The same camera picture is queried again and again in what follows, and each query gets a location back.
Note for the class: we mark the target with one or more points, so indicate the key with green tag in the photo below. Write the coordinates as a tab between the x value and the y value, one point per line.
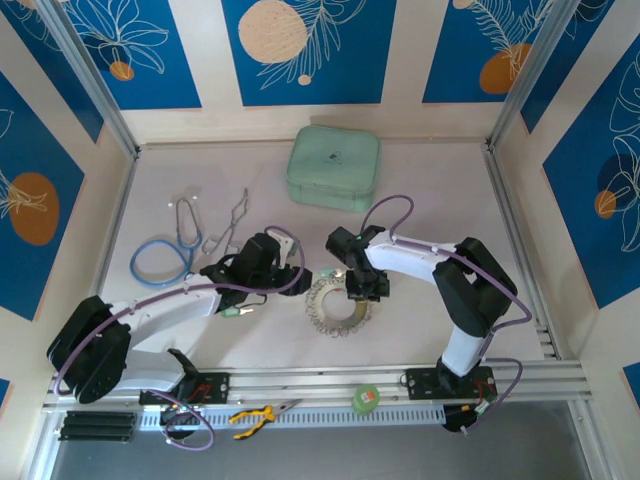
230	313

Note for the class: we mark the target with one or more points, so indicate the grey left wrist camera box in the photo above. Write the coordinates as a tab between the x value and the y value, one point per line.
287	245

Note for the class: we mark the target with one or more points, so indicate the aluminium rail beam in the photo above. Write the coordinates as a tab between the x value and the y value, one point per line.
310	380

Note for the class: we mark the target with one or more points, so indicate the aluminium frame post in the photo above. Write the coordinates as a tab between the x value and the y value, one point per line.
535	75
89	75

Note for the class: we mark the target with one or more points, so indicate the yellow black pliers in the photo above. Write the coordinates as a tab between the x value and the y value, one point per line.
260	415

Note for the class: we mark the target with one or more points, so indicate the mint green zippered case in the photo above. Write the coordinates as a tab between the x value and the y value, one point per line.
332	167

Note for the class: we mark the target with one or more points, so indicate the key with yellow tag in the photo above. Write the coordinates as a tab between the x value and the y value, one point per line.
363	310

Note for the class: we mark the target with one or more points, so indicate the metal keyring disc with rings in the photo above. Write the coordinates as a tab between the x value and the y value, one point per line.
340	328

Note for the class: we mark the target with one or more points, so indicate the aluminium side rail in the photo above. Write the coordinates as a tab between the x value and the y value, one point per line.
512	220
117	215

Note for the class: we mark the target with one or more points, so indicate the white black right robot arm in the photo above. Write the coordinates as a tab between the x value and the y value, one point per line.
415	260

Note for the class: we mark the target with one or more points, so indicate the green tape roll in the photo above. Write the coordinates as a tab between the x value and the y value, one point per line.
366	399

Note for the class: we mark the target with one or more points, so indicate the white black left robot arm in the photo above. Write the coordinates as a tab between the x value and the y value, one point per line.
165	311

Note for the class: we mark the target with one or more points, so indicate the blue floral wall poster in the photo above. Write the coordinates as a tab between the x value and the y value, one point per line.
460	50
30	150
600	240
310	85
165	85

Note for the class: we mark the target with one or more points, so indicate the blue stethoscope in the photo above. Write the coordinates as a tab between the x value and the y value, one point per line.
192	237

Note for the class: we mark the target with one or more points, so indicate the black ribbed block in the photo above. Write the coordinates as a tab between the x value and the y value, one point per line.
100	427

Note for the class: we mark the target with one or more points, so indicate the key with mint tag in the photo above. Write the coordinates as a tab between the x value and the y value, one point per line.
326	273

